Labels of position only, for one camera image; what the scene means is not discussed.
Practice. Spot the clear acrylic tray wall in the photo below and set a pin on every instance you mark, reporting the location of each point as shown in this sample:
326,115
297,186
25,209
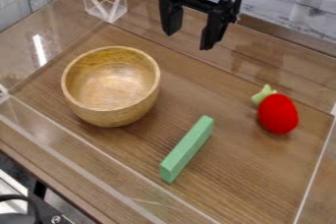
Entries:
103,187

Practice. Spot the green rectangular block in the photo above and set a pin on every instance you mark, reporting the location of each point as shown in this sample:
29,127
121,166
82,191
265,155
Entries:
186,149

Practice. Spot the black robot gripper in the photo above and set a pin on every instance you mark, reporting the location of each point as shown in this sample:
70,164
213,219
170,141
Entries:
219,17

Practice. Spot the red plush strawberry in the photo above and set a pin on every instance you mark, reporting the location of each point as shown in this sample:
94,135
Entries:
277,111

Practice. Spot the clear acrylic corner bracket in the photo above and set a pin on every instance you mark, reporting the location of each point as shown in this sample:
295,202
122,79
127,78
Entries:
106,10

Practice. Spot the black table frame leg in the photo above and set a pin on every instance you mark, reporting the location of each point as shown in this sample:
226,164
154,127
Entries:
50,215

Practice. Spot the brown wooden bowl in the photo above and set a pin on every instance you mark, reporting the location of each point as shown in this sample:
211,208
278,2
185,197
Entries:
111,85

